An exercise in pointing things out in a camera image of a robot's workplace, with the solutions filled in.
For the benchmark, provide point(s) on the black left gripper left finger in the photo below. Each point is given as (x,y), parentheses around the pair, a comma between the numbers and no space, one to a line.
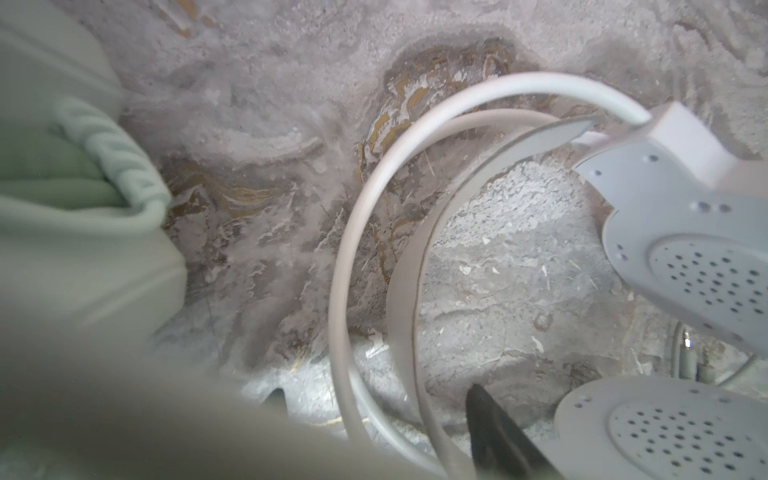
(276,402)

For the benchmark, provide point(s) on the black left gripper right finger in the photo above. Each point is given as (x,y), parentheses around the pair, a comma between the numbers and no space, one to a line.
(500,449)

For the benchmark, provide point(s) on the white headphones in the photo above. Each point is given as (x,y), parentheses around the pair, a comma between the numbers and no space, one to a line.
(518,296)

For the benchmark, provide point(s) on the mint green headphones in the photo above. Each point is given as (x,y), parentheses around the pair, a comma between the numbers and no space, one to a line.
(137,184)

